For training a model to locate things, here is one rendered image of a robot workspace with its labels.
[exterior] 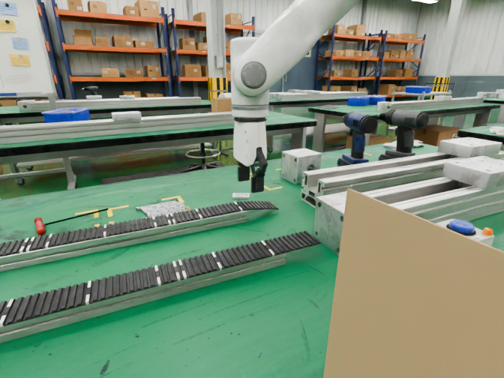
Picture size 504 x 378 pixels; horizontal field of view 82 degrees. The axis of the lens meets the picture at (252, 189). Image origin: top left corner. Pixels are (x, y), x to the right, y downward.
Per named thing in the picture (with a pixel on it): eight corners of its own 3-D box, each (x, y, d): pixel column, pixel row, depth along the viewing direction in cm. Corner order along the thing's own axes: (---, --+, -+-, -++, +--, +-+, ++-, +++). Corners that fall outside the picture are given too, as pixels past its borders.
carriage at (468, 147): (466, 166, 95) (472, 146, 93) (435, 159, 105) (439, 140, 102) (496, 161, 101) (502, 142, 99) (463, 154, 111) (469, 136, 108)
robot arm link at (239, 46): (271, 106, 60) (266, 102, 69) (273, 34, 56) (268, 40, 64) (231, 106, 60) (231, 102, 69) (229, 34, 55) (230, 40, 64)
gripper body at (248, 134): (227, 112, 69) (228, 157, 73) (243, 117, 60) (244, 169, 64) (256, 110, 71) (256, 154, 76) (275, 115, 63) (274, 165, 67)
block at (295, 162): (301, 187, 94) (303, 158, 91) (280, 177, 103) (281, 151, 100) (324, 181, 99) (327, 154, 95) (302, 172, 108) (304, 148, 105)
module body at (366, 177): (321, 212, 77) (324, 182, 73) (301, 199, 85) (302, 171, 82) (501, 174, 106) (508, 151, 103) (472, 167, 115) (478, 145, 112)
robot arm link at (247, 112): (226, 103, 67) (226, 116, 68) (239, 106, 60) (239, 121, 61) (258, 102, 70) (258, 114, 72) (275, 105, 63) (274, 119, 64)
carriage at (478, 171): (482, 200, 70) (490, 173, 67) (439, 185, 79) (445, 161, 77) (520, 190, 76) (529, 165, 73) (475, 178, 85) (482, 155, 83)
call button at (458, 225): (463, 239, 54) (466, 230, 53) (442, 229, 57) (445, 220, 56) (477, 235, 55) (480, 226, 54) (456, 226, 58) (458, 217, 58)
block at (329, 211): (350, 266, 55) (357, 221, 51) (313, 235, 65) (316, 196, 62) (385, 255, 58) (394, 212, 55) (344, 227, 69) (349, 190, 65)
